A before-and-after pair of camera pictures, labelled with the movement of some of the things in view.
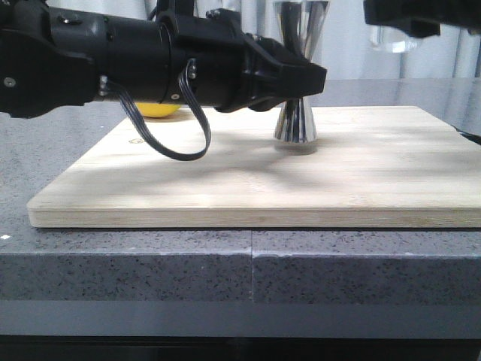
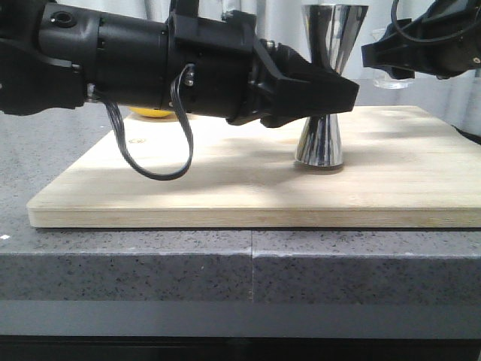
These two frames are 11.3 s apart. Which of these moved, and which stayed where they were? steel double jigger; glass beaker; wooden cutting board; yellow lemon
Moved: glass beaker; steel double jigger
Stayed: wooden cutting board; yellow lemon
